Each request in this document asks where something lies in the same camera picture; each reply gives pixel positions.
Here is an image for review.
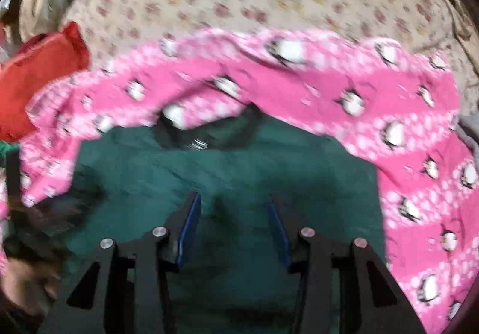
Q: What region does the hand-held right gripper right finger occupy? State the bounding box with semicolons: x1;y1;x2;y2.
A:
268;194;428;334

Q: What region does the dark green puffer jacket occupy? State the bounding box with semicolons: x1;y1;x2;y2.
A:
60;104;387;334

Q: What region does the person's left hand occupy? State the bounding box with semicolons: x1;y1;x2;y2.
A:
0;255;62;320

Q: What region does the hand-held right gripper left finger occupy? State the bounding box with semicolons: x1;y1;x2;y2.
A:
37;191;203;334

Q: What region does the red ruffled pillow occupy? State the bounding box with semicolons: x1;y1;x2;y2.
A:
0;22;93;141

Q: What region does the grey garment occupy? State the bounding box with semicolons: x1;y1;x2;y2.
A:
457;114;479;157

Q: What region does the pink penguin print blanket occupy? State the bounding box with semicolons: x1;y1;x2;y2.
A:
0;26;479;334

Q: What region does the bright green cloth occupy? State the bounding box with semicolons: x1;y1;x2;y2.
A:
0;139;21;157

